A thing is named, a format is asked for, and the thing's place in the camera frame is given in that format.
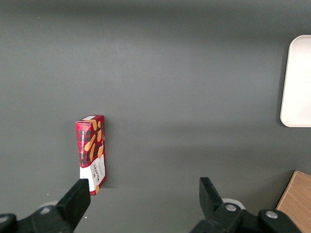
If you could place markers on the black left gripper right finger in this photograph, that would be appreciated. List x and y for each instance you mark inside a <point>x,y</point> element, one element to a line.
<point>218,218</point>

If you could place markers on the wooden two-drawer cabinet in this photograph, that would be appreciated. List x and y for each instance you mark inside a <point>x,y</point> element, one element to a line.
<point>296,199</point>

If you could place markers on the cream rectangular plastic tray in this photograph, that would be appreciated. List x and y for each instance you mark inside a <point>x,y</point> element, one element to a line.
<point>298,85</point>

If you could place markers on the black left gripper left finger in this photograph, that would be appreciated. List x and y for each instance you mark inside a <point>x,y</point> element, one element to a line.
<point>60,213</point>

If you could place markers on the red tartan shortbread cookie box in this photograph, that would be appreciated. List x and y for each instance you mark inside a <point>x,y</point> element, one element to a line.
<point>91,145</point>

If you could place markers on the dark grey table mat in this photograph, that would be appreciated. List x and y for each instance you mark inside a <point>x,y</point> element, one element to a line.
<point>170,85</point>

